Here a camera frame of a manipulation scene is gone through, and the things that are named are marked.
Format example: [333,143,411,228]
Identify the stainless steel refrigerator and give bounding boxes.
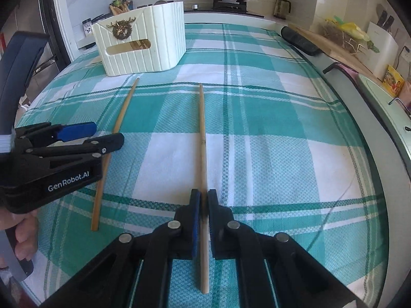
[0,0,73,103]

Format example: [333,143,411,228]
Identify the wooden cutting board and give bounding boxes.
[289,24,386,82]

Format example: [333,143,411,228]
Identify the yellow printed packet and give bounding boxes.
[384,65,404,95]

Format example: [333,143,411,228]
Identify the white knife block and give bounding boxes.
[366,22,399,81]

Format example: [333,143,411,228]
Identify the teal checked cloth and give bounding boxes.
[14,22,390,308]

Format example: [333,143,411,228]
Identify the white ribbed utensil box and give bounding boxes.
[92,1,187,78]

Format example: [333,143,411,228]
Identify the wire rack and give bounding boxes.
[321,19,367,55]

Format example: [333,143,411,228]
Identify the black-framed eyeglasses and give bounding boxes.
[388,97,411,132]

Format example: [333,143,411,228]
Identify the yellow snack bag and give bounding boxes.
[340,21,368,41]

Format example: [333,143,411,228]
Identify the person's left hand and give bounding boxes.
[0,212,40,268]

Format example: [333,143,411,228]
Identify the black glass cooktop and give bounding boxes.
[183,3,265,18]

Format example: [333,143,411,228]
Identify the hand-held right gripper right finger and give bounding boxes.
[207,189,357,308]

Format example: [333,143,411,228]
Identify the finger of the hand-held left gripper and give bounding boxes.
[24,132,125,167]
[14,121,97,148]

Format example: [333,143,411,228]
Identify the gas burner grate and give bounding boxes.
[212,0,248,13]

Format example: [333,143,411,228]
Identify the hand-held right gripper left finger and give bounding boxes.
[39,189,202,308]

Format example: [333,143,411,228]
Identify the brown oil jug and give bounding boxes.
[274,0,291,20]

